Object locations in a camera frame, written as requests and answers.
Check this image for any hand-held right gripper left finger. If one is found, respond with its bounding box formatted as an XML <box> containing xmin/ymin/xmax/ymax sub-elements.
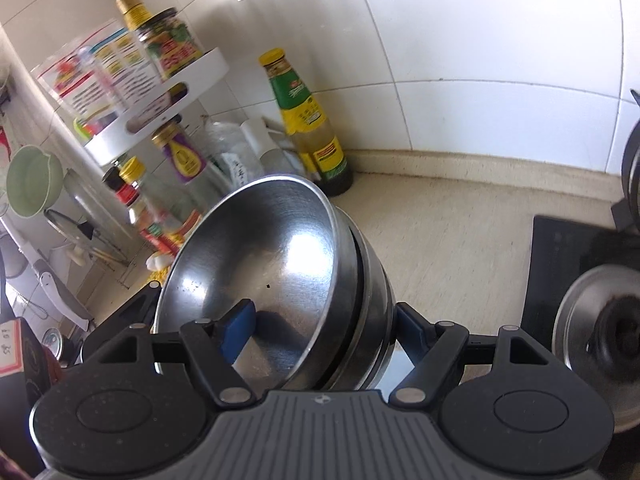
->
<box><xmin>92</xmin><ymin>299</ymin><xmax>256</xmax><ymax>406</ymax></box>

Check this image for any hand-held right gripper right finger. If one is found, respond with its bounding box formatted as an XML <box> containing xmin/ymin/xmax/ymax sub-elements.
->
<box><xmin>387</xmin><ymin>302</ymin><xmax>551</xmax><ymax>406</ymax></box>

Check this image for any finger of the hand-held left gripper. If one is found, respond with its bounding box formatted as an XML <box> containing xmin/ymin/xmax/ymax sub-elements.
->
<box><xmin>81</xmin><ymin>281</ymin><xmax>162</xmax><ymax>357</ymax></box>

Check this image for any stainless steel bowl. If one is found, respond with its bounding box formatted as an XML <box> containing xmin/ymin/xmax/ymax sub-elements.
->
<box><xmin>350</xmin><ymin>222</ymin><xmax>400</xmax><ymax>392</ymax></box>
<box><xmin>300</xmin><ymin>207</ymin><xmax>386</xmax><ymax>392</ymax></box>
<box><xmin>151</xmin><ymin>174</ymin><xmax>351</xmax><ymax>392</ymax></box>

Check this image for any yellow chenille cloth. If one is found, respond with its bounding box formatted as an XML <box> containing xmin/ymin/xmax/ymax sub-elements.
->
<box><xmin>146</xmin><ymin>260</ymin><xmax>177</xmax><ymax>287</ymax></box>

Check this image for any white plastic utensil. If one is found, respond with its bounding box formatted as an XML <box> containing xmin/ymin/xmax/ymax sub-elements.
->
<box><xmin>0</xmin><ymin>230</ymin><xmax>97</xmax><ymax>332</ymax></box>

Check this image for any yellow red label vinegar bottle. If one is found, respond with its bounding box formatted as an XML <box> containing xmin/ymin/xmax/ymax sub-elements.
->
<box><xmin>119</xmin><ymin>156</ymin><xmax>203</xmax><ymax>259</ymax></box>

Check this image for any glass lid with black knob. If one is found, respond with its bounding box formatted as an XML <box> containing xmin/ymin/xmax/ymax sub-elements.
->
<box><xmin>43</xmin><ymin>206</ymin><xmax>127</xmax><ymax>264</ymax></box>

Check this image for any dark box with white label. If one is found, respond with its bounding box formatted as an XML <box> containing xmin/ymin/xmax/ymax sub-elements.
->
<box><xmin>0</xmin><ymin>316</ymin><xmax>67</xmax><ymax>397</ymax></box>

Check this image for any red label soy sauce bottle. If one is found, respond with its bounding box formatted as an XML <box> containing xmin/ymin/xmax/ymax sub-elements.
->
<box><xmin>102</xmin><ymin>166</ymin><xmax>142</xmax><ymax>207</ymax></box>

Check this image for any black induction cooker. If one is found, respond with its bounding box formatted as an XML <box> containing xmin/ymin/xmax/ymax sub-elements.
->
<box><xmin>520</xmin><ymin>214</ymin><xmax>640</xmax><ymax>342</ymax></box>

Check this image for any pale green plastic scoop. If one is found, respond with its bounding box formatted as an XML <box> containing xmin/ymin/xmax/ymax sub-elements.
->
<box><xmin>6</xmin><ymin>145</ymin><xmax>65</xmax><ymax>222</ymax></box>

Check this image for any steel lid with black knob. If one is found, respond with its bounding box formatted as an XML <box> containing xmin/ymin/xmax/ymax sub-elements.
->
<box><xmin>551</xmin><ymin>264</ymin><xmax>640</xmax><ymax>433</ymax></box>

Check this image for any purple label bottle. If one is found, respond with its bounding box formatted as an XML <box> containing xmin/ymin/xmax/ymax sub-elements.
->
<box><xmin>151</xmin><ymin>124</ymin><xmax>209</xmax><ymax>187</ymax></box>

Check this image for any clear plastic bag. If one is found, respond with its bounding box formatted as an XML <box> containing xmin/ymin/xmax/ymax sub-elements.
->
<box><xmin>204</xmin><ymin>119</ymin><xmax>262</xmax><ymax>197</ymax></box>

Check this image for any green yellow label bottle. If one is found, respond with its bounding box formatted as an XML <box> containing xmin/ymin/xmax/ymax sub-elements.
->
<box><xmin>258</xmin><ymin>48</ymin><xmax>355</xmax><ymax>198</ymax></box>

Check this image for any clear plastic seasoning container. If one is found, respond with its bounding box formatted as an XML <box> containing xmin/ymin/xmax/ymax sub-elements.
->
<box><xmin>31</xmin><ymin>19</ymin><xmax>162</xmax><ymax>122</ymax></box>

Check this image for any white rotating condiment rack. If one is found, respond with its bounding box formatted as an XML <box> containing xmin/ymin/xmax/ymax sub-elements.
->
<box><xmin>82</xmin><ymin>47</ymin><xmax>231</xmax><ymax>167</ymax></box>

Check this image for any black pot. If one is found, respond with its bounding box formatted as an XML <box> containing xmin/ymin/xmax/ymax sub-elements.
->
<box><xmin>610</xmin><ymin>89</ymin><xmax>640</xmax><ymax>234</ymax></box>

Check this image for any glass jar red green label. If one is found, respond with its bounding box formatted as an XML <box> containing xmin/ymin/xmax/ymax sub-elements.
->
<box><xmin>136</xmin><ymin>7</ymin><xmax>204</xmax><ymax>82</ymax></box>

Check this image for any yellow cap bottle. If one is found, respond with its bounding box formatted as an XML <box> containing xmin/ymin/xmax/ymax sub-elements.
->
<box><xmin>115</xmin><ymin>0</ymin><xmax>154</xmax><ymax>32</ymax></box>

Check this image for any wire lid rack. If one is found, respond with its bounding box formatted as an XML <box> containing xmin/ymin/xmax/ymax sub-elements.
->
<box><xmin>89</xmin><ymin>239</ymin><xmax>133</xmax><ymax>292</ymax></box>

